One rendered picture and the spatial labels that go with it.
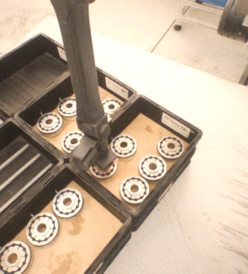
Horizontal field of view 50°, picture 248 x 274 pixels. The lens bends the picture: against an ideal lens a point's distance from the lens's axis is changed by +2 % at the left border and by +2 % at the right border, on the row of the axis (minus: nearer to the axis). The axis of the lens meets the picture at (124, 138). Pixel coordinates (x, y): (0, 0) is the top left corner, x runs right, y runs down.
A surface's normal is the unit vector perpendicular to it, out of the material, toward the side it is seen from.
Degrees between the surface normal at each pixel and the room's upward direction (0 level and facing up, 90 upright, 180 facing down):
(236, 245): 0
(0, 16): 0
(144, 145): 0
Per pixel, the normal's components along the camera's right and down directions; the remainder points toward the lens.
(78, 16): 0.83, 0.47
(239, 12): -0.50, 0.74
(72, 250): -0.02, -0.53
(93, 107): 0.81, 0.28
